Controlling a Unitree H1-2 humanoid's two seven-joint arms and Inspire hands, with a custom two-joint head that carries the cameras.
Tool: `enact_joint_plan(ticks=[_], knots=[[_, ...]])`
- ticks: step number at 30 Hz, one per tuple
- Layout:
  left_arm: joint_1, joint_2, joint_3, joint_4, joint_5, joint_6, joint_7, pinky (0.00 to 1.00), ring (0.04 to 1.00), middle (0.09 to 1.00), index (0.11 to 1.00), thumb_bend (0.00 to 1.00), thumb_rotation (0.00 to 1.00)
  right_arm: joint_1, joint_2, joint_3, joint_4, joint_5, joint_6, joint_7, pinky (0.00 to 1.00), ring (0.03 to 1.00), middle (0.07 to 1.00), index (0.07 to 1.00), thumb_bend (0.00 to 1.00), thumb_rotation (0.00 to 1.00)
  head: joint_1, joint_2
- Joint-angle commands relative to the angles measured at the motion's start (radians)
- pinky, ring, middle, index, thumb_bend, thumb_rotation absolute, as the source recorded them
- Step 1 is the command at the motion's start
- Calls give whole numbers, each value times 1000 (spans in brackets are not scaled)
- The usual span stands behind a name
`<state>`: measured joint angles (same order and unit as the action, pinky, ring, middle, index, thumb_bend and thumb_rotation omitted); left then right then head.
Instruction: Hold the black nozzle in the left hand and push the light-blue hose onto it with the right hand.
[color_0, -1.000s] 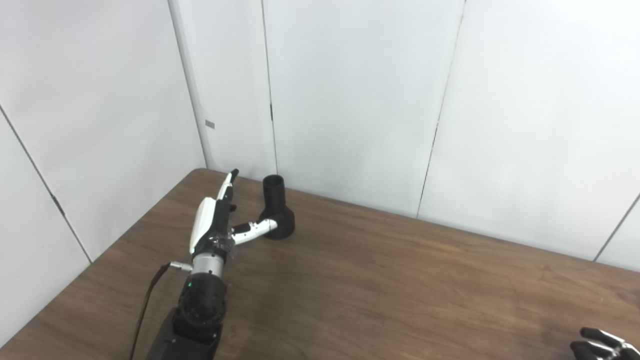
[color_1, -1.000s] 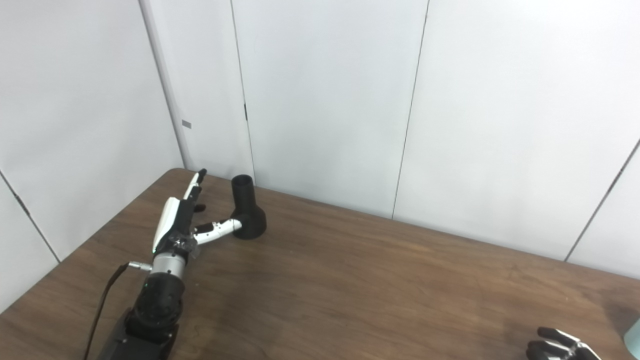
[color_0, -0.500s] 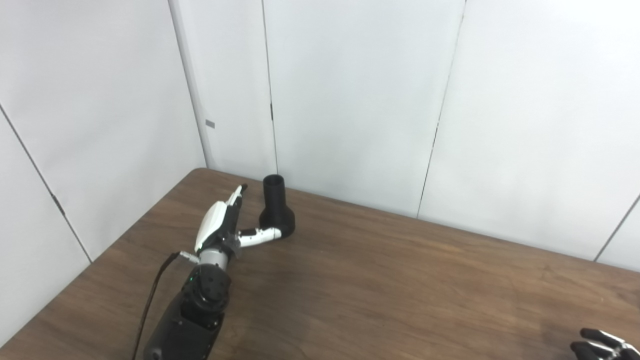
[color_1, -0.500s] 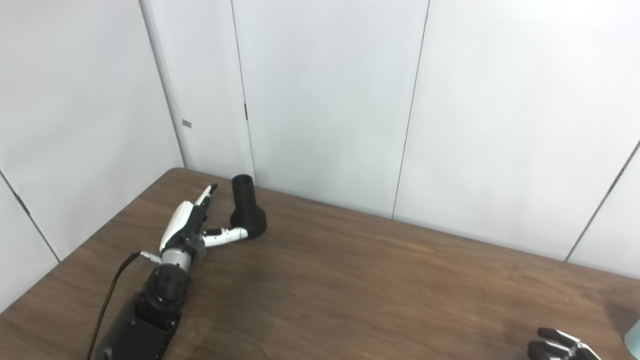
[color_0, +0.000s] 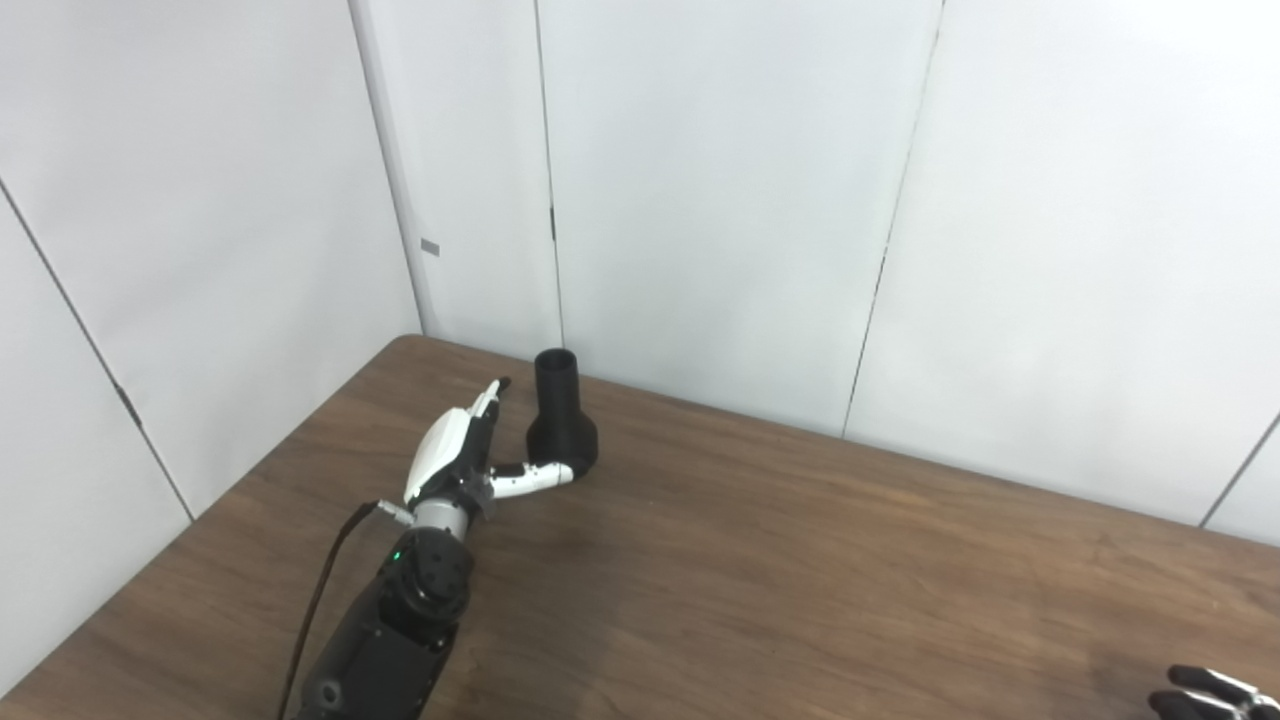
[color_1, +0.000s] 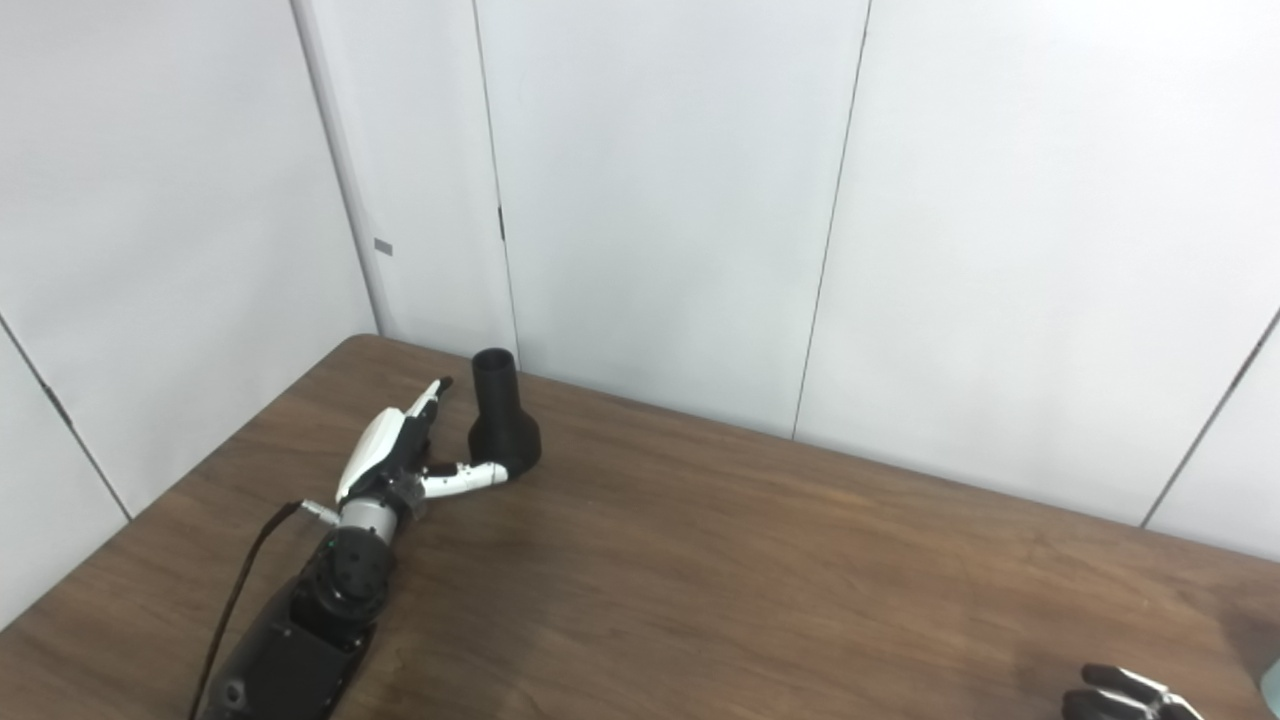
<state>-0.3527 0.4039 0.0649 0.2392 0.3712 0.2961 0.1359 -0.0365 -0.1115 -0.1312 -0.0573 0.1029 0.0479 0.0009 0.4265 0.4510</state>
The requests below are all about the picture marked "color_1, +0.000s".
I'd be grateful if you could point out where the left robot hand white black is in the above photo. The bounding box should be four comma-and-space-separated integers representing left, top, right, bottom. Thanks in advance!
335, 377, 511, 523

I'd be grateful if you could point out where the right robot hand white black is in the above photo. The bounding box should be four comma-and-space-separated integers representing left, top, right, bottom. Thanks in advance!
1062, 664, 1206, 720

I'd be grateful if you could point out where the black nozzle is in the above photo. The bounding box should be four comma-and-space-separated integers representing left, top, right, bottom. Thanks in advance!
468, 348, 543, 479

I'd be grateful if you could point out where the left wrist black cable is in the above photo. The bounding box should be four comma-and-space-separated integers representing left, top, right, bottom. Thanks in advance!
188, 500, 341, 720

